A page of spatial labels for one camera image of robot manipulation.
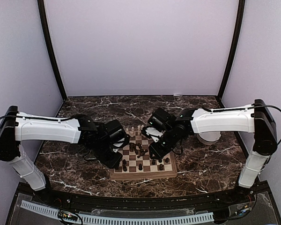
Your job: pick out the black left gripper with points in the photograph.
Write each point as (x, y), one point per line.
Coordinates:
(112, 163)

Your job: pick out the white king piece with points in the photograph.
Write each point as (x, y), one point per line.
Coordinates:
(139, 130)

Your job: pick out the black corner post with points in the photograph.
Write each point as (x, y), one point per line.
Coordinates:
(50, 50)
(233, 49)

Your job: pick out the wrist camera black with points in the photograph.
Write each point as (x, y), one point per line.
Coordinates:
(162, 120)
(115, 131)

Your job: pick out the white bishop left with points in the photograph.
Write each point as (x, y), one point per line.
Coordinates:
(132, 132)

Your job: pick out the left black corner post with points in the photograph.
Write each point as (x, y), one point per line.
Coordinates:
(50, 50)

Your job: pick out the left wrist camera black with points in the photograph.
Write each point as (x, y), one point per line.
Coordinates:
(115, 131)

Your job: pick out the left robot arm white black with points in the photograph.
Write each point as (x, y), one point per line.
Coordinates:
(103, 139)

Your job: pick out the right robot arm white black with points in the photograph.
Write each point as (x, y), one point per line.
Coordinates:
(255, 118)

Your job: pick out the pile of dark chess pieces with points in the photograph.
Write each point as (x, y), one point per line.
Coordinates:
(137, 149)

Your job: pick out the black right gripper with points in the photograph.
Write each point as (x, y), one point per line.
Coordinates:
(159, 153)

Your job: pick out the wooden chess board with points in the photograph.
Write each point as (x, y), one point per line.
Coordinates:
(149, 171)

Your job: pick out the white slotted cable duct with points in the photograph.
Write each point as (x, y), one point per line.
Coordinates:
(105, 217)

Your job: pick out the white scalloped bowl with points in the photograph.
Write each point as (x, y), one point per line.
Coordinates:
(209, 138)

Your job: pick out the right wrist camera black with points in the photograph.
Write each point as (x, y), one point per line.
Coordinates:
(162, 120)

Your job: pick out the black front rail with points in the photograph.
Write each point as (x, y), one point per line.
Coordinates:
(83, 202)

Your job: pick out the right black corner post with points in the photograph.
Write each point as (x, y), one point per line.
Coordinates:
(233, 49)

